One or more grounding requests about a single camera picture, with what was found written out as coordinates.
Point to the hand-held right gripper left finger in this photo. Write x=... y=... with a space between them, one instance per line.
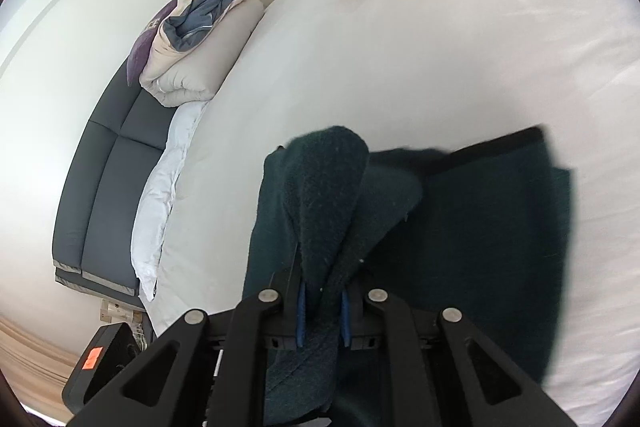
x=301 y=312

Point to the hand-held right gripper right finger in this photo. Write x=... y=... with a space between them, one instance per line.
x=345 y=317

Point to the dark green sweater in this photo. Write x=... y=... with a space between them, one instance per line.
x=475 y=232

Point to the white pillow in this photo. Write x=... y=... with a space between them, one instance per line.
x=160 y=197

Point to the light wooden stand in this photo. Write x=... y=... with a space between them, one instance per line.
x=117 y=311

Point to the black box with orange sticker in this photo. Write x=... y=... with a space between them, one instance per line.
x=115 y=372

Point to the dark grey padded headboard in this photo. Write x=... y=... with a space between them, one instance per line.
x=105 y=197

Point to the folded beige duvet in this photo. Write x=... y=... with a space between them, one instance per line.
x=200 y=67

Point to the bed with white sheet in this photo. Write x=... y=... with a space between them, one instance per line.
x=400 y=57

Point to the purple pillow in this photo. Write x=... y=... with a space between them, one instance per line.
x=142 y=49

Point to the grey-blue folded cloth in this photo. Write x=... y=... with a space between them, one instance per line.
x=200 y=17

